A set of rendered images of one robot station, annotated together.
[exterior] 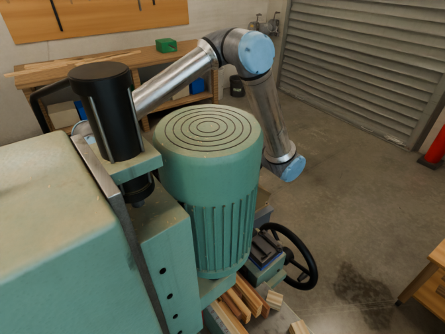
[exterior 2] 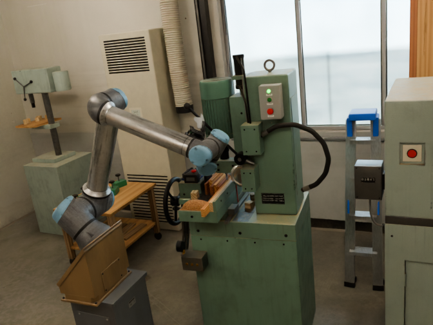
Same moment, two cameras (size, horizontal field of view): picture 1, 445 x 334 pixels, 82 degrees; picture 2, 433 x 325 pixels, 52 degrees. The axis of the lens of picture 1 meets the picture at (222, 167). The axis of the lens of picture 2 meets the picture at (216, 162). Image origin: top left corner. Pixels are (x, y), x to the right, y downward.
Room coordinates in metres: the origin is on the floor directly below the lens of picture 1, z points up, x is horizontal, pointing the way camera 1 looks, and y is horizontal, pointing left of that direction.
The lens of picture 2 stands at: (1.56, 2.03, 1.78)
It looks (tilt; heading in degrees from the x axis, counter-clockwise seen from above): 17 degrees down; 240
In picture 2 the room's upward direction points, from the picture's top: 7 degrees counter-clockwise
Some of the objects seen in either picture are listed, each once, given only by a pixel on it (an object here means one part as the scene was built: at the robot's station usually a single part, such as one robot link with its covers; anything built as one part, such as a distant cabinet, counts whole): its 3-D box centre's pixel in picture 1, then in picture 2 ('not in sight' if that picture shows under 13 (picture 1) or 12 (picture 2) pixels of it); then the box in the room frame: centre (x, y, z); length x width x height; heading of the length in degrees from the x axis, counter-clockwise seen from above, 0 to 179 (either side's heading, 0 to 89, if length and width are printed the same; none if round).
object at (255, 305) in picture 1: (238, 286); (216, 180); (0.38, -0.05, 0.94); 0.18 x 0.02 x 0.07; 38
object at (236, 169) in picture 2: not in sight; (241, 175); (0.37, 0.20, 1.02); 0.12 x 0.03 x 0.12; 128
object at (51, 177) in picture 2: not in sight; (58, 150); (0.77, -2.39, 0.79); 0.62 x 0.48 x 1.58; 122
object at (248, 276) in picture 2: not in sight; (257, 275); (0.28, 0.12, 0.36); 0.58 x 0.45 x 0.71; 128
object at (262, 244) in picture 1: (257, 244); (192, 174); (0.50, -0.11, 0.99); 0.13 x 0.11 x 0.06; 38
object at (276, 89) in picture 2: not in sight; (271, 101); (0.27, 0.36, 1.40); 0.10 x 0.06 x 0.16; 128
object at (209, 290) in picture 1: (208, 283); (229, 166); (0.34, 0.04, 1.03); 0.14 x 0.07 x 0.09; 128
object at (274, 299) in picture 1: (273, 300); not in sight; (0.35, -0.15, 0.92); 0.04 x 0.03 x 0.04; 69
